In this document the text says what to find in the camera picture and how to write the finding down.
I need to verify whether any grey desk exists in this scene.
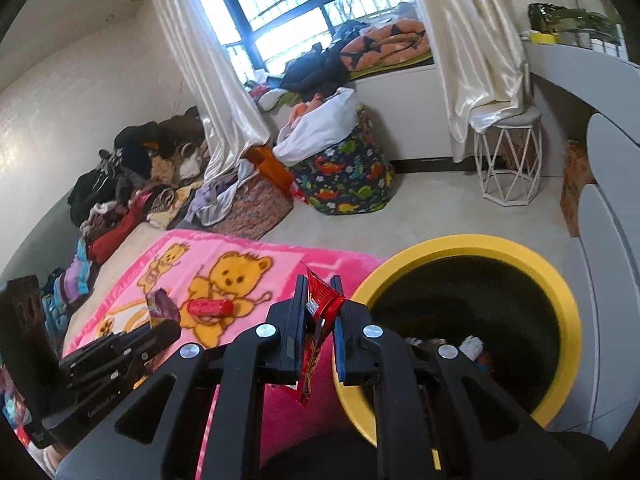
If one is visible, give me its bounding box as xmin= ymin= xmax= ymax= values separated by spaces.
xmin=520 ymin=40 xmax=640 ymax=433

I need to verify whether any dark jacket pile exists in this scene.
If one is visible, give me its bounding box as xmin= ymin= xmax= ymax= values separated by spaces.
xmin=279 ymin=20 xmax=372 ymax=106

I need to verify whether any floral fabric box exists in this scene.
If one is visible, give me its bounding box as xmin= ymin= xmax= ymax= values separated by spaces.
xmin=199 ymin=174 xmax=294 ymax=241

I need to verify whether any cream satin curtain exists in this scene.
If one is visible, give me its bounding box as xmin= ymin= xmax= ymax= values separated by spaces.
xmin=147 ymin=0 xmax=274 ymax=181
xmin=404 ymin=0 xmax=531 ymax=164

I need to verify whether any black framed window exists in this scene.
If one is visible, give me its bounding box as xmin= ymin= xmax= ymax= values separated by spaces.
xmin=187 ymin=0 xmax=417 ymax=84

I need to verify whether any lavender cloth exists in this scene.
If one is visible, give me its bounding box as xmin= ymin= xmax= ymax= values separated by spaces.
xmin=184 ymin=160 xmax=261 ymax=227

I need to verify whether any dark brown wrapper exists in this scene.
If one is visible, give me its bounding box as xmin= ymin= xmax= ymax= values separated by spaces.
xmin=144 ymin=287 xmax=181 ymax=322

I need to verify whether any white wire stool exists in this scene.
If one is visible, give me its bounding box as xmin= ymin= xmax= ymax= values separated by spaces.
xmin=472 ymin=107 xmax=544 ymax=209

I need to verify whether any orange paper bag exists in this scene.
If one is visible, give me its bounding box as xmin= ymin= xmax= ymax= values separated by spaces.
xmin=244 ymin=145 xmax=296 ymax=196

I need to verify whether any white foam fruit net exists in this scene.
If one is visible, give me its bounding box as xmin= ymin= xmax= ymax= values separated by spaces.
xmin=457 ymin=334 xmax=486 ymax=362

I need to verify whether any pile of clothes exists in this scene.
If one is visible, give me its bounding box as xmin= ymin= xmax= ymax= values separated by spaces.
xmin=39 ymin=106 xmax=211 ymax=312

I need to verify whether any orange printed cardboard box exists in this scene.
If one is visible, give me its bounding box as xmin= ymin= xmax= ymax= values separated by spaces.
xmin=559 ymin=139 xmax=596 ymax=239

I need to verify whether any dinosaur print laundry basket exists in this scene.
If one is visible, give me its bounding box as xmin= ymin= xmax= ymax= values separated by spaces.
xmin=289 ymin=105 xmax=396 ymax=216

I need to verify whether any orange cloth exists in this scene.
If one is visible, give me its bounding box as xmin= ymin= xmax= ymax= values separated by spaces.
xmin=289 ymin=92 xmax=326 ymax=121

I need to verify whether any green cushion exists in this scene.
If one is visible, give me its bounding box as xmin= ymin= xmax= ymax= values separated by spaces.
xmin=347 ymin=52 xmax=434 ymax=81

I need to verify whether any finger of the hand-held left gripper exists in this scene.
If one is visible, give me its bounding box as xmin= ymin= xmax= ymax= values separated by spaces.
xmin=58 ymin=317 xmax=182 ymax=390

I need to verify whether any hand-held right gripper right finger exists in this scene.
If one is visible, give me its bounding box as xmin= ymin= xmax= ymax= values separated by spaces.
xmin=330 ymin=275 xmax=587 ymax=480

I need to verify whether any small red candy packet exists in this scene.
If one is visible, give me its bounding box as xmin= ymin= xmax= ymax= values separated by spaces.
xmin=187 ymin=298 xmax=236 ymax=318

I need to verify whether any yellow trash bin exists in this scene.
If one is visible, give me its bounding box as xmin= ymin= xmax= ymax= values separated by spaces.
xmin=332 ymin=233 xmax=584 ymax=449

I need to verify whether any pink teddy bear blanket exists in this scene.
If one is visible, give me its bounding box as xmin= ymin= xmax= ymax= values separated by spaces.
xmin=60 ymin=228 xmax=389 ymax=480

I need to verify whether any orange patterned quilt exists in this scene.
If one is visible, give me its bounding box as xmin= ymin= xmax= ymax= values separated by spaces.
xmin=339 ymin=18 xmax=432 ymax=72

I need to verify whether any camouflage bag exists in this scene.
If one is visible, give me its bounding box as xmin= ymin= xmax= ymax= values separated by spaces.
xmin=528 ymin=2 xmax=619 ymax=44

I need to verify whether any white plastic bag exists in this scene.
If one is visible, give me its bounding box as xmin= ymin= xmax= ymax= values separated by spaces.
xmin=273 ymin=87 xmax=359 ymax=166

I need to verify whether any red snack packet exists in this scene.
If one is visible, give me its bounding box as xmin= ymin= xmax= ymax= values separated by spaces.
xmin=297 ymin=262 xmax=347 ymax=406

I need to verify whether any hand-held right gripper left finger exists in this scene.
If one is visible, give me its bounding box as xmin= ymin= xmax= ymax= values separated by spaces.
xmin=55 ymin=275 xmax=308 ymax=480

